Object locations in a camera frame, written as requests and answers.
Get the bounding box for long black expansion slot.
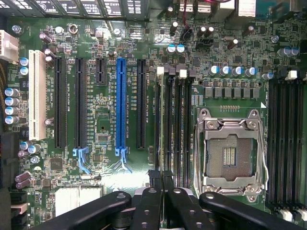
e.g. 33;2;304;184
136;58;147;150
54;56;68;149

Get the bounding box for red black twisted wire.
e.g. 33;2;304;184
181;0;194;40

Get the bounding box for short black expansion slot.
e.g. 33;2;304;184
95;57;107;86

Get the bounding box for green motherboard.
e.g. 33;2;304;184
0;0;307;230

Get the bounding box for white power connector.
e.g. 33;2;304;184
0;30;20;63

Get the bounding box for white expansion slot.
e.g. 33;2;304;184
28;49;48;141

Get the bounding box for locking lever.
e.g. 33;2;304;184
256;118;269;192
194;134;210;196

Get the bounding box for RAM slot white latches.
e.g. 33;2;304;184
176;68;188;189
277;68;288;211
296;71;307;221
154;66;166;171

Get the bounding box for CPU socket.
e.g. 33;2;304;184
195;108;268;202

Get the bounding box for black expansion slot blue latch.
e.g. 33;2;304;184
72;57;90;175

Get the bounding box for silver chipset heat sink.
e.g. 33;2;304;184
54;186;104;218

